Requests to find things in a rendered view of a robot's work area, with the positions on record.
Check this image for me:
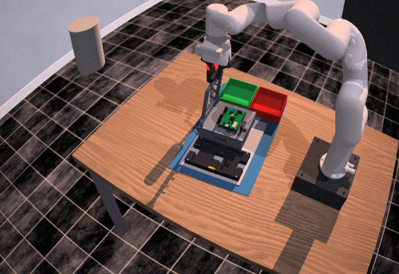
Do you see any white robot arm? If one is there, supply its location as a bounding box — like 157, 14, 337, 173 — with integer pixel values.
195, 0, 368, 179

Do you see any green circuit board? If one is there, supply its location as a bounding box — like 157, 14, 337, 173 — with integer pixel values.
220, 107, 245, 130

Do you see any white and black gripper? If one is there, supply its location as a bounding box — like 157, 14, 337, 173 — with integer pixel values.
201, 40, 232, 80

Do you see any red bin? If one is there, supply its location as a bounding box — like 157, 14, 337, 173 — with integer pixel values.
249, 86, 288, 124

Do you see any green bin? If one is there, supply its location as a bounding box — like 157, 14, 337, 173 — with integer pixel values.
219, 77, 258, 110

